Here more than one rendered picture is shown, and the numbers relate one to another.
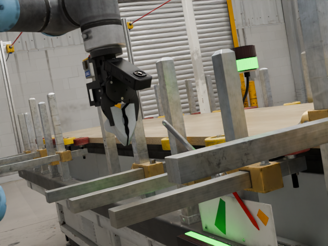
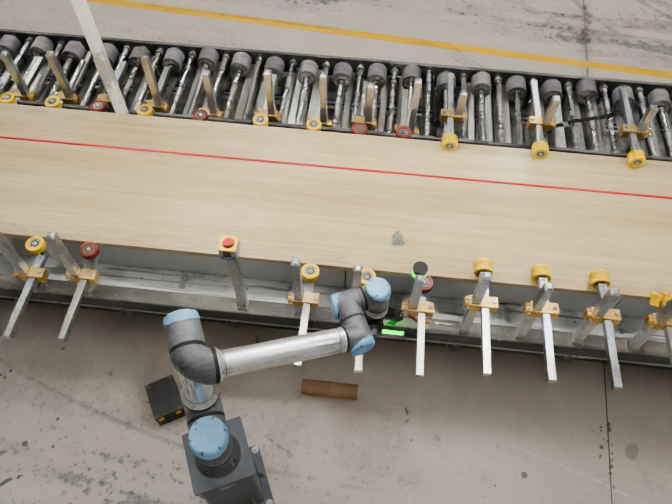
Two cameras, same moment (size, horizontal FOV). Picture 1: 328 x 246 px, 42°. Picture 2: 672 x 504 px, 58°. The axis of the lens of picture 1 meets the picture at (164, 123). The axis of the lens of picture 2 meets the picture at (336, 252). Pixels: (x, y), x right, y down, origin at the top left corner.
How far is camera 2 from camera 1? 245 cm
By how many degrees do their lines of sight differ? 70
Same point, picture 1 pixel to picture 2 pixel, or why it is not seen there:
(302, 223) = (396, 286)
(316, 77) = (478, 298)
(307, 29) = (481, 288)
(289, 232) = not seen: hidden behind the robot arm
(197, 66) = (107, 67)
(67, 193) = not seen: hidden behind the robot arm
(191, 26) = (90, 22)
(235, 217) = (406, 322)
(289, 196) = (391, 279)
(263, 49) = not seen: outside the picture
